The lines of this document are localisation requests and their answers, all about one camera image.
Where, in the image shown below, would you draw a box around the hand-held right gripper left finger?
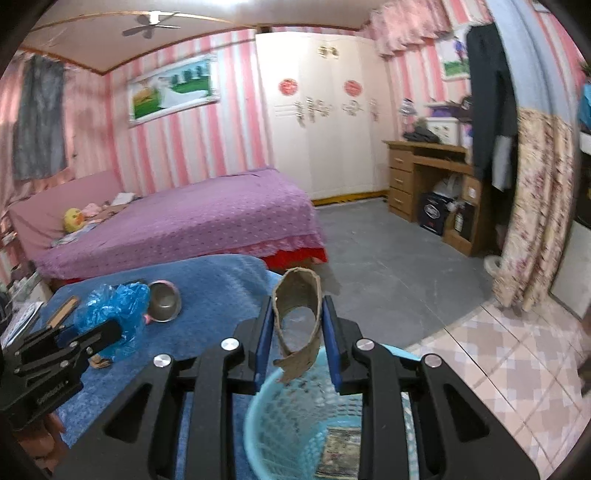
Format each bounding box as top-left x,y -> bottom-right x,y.
53,295 -> 273,480

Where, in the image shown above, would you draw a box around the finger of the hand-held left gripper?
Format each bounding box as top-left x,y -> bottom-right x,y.
55,318 -> 123,359

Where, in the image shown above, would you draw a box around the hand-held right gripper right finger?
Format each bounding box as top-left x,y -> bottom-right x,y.
322,294 -> 541,480

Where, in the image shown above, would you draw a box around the torn cardboard tube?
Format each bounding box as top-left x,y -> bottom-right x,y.
271,268 -> 324,384

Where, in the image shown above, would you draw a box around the blue plastic bag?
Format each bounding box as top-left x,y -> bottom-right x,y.
74,282 -> 152,363

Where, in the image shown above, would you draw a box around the light blue plastic basket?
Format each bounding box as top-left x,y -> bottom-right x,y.
244,346 -> 419,480

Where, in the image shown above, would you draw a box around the silver snack wrapper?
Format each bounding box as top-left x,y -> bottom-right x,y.
316,425 -> 363,478

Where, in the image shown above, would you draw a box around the person's left hand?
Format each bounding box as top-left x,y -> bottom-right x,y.
25,411 -> 68,446

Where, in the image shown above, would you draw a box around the tan flat case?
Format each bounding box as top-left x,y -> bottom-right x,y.
46,295 -> 80,329

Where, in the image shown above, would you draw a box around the white dotted pad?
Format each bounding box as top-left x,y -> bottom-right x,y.
2,302 -> 44,344

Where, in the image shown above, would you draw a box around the pink steel-lined mug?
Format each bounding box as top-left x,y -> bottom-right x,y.
145,280 -> 183,324

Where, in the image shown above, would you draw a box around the yellow duck plush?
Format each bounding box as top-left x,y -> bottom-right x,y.
63,208 -> 86,233

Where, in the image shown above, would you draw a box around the bed with purple spotted cover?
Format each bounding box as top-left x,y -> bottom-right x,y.
32,166 -> 328,282

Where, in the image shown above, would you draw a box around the pink padded headboard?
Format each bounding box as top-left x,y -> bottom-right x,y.
8,171 -> 125,259

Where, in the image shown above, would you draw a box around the black printed box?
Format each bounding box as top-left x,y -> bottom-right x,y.
418,191 -> 455,236

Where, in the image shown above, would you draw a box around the wooden desk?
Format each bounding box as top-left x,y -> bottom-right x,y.
383,140 -> 497,258

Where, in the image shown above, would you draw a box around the white wardrobe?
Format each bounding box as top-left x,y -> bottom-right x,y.
255,32 -> 398,201

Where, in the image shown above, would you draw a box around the white fan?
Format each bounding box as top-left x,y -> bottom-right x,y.
431,174 -> 465,197

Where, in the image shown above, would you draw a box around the pink curtain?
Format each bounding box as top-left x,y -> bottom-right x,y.
0,65 -> 28,217

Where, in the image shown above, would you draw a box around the dark clothes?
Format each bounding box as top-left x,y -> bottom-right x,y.
403,127 -> 441,144

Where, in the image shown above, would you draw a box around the grey curtain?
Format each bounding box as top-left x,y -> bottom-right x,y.
11,58 -> 68,182

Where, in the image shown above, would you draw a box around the white storage box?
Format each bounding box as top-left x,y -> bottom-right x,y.
426,116 -> 462,146

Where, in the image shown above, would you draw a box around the desk lamp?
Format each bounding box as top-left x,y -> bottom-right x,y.
399,98 -> 416,139

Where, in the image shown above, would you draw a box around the cream floral curtain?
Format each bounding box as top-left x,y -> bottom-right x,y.
492,106 -> 578,312

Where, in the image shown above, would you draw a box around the framed wedding photo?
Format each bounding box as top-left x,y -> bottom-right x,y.
127,53 -> 221,127

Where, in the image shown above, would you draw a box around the dark hanging jacket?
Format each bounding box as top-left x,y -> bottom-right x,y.
464,21 -> 520,190

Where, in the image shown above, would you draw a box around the small framed photo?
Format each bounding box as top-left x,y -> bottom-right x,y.
436,30 -> 472,81

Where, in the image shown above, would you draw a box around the pink curtain valance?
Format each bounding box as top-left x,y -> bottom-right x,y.
360,0 -> 485,58

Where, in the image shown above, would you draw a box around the ceiling fan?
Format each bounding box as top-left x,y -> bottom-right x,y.
121,11 -> 182,38

